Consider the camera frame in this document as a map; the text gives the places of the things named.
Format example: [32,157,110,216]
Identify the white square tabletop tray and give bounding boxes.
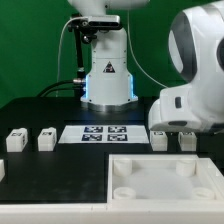
[107,155,224,201]

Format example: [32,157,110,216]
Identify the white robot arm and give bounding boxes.
[67,0,224,132]

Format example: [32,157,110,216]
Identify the white sheet with markers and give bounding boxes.
[59,125,149,144]

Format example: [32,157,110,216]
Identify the white L-shaped obstacle fence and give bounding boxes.
[0,199,224,224]

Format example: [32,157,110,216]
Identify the black cables at base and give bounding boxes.
[36,78,87,98]

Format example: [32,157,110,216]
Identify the black camera stand pole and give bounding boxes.
[74,29,85,97]

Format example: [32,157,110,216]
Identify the black camera on stand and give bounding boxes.
[69,15,122,30]

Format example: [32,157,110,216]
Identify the white camera cable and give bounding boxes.
[55,17,81,98]

